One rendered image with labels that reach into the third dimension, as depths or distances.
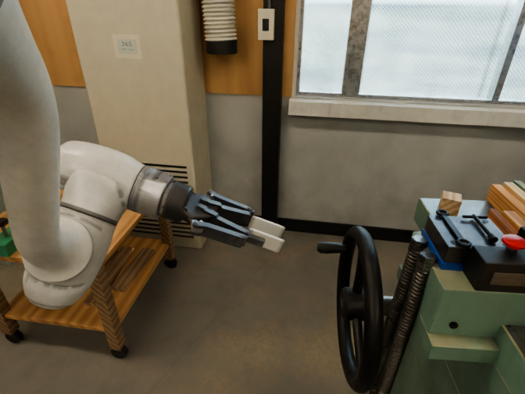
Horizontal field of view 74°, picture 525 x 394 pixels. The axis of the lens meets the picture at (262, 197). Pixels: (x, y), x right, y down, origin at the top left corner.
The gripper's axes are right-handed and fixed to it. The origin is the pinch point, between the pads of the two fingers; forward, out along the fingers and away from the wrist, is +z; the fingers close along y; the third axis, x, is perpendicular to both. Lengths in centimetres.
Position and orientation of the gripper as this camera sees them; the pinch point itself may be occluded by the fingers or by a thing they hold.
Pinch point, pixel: (266, 234)
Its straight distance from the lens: 68.9
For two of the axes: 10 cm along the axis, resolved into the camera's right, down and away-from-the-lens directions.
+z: 9.3, 3.5, 1.1
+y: 0.8, -4.9, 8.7
